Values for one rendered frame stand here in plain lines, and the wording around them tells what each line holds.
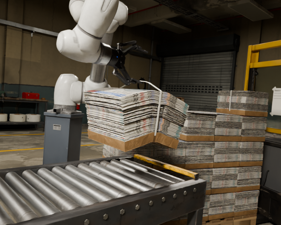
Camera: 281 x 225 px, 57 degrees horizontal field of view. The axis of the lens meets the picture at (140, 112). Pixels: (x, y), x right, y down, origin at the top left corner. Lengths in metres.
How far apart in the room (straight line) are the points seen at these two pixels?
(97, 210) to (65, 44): 0.57
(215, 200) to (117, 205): 1.66
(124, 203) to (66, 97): 1.09
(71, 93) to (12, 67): 6.44
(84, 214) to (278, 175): 2.57
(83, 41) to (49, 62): 7.70
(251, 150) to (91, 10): 2.02
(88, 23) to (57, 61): 7.83
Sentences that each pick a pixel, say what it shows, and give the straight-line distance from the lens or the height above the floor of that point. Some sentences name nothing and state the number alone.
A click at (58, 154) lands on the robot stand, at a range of 1.86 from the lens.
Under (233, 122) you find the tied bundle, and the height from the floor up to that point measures 1.00.
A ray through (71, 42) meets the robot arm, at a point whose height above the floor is 1.32.
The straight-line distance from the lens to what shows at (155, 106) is 1.11.
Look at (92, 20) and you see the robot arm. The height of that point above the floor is 1.40.
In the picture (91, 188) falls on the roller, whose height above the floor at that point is 0.80.
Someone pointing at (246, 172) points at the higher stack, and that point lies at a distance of 2.61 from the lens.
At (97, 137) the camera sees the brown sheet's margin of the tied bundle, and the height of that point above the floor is 0.95.
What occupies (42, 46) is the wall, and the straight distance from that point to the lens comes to 8.63.
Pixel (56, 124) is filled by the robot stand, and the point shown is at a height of 0.93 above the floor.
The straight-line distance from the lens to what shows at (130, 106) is 1.00.
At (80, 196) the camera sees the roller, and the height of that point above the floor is 0.80.
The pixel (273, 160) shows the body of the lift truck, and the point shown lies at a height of 0.60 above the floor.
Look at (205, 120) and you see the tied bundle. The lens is 2.20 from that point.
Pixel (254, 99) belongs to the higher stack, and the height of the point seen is 1.22.
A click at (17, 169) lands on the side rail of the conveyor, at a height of 0.80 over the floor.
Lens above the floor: 1.14
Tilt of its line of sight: 3 degrees down
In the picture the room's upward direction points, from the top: 5 degrees clockwise
